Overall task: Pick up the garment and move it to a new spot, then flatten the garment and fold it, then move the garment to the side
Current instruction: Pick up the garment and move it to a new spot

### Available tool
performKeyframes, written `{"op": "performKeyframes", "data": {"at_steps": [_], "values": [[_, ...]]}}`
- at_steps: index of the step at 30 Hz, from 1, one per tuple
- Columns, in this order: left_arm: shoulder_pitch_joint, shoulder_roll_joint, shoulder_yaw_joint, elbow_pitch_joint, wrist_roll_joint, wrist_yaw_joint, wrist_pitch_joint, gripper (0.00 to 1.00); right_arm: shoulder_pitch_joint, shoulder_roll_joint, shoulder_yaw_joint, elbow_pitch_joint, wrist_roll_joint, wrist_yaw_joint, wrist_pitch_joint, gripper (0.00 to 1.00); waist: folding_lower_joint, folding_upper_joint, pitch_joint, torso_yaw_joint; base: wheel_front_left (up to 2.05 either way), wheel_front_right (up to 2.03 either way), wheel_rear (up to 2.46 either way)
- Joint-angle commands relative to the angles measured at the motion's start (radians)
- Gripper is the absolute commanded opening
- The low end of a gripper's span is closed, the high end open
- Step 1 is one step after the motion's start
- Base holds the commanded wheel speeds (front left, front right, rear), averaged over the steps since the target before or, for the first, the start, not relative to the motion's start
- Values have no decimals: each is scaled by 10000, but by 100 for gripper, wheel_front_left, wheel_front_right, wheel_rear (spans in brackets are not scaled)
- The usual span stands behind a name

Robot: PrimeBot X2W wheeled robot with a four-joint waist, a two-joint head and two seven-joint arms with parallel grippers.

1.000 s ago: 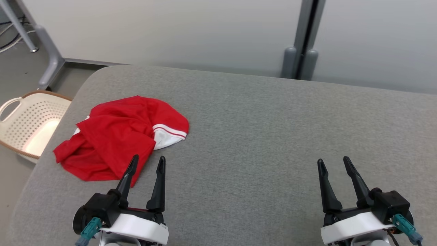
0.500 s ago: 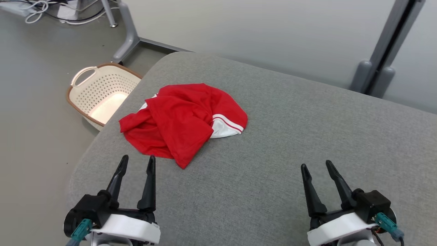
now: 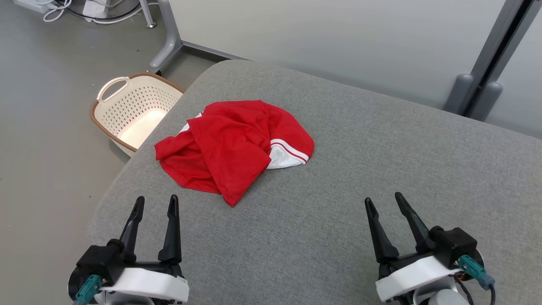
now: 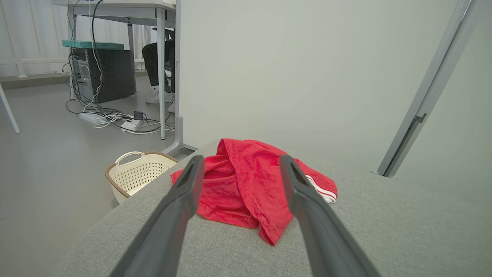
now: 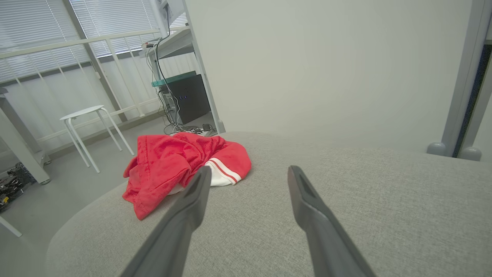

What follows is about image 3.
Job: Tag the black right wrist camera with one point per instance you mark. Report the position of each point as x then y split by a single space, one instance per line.
453 248

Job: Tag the cream perforated laundry basket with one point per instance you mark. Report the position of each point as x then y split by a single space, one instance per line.
127 106

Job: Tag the thin grey metal leg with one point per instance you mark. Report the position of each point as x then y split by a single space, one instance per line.
147 12

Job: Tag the grey metal table leg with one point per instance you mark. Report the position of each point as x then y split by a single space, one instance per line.
171 42

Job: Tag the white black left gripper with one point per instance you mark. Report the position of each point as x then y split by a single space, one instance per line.
152 284

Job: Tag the white power adapter box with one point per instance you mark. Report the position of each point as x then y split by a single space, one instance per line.
96 7

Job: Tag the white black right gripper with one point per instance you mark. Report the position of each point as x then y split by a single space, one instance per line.
415 275

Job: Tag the grey partition frame post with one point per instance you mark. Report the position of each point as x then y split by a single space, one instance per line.
494 42

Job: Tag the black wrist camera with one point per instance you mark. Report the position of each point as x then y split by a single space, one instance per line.
97 262
453 248

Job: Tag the red white basketball jersey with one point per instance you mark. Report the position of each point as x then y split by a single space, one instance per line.
228 144

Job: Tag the white power strip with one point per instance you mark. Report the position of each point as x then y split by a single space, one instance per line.
31 5

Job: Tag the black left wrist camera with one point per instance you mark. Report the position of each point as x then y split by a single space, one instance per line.
97 262

